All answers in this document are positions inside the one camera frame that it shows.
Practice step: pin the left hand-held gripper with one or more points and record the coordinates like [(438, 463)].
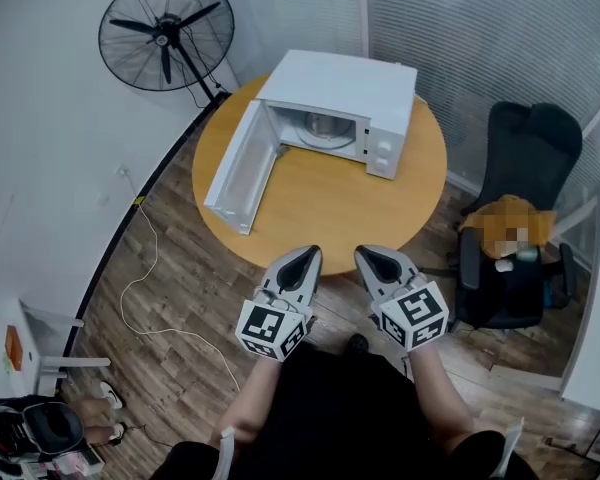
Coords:
[(267, 325)]

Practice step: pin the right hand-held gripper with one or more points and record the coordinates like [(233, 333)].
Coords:
[(415, 313)]

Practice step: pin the white microwave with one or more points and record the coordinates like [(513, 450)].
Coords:
[(340, 85)]

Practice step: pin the person's left forearm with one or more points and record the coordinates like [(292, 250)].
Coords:
[(252, 403)]

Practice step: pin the person's right forearm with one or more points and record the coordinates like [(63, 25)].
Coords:
[(440, 398)]

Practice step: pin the person's black shoe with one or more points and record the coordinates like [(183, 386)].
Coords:
[(358, 343)]

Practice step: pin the small white object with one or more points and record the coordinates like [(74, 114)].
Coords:
[(503, 265)]

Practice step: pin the glass turntable plate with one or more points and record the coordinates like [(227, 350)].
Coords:
[(327, 135)]

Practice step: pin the small green object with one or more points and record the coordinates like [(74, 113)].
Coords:
[(527, 254)]

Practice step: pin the person's black clothing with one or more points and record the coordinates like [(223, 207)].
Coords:
[(345, 418)]

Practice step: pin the black office chair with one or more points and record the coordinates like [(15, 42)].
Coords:
[(527, 153)]

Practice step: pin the white desk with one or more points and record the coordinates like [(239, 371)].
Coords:
[(592, 318)]

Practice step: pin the black standing fan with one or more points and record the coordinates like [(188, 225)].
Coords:
[(166, 30)]

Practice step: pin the orange box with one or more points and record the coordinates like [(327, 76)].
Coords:
[(13, 348)]

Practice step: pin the black and white bag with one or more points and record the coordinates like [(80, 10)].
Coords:
[(35, 430)]

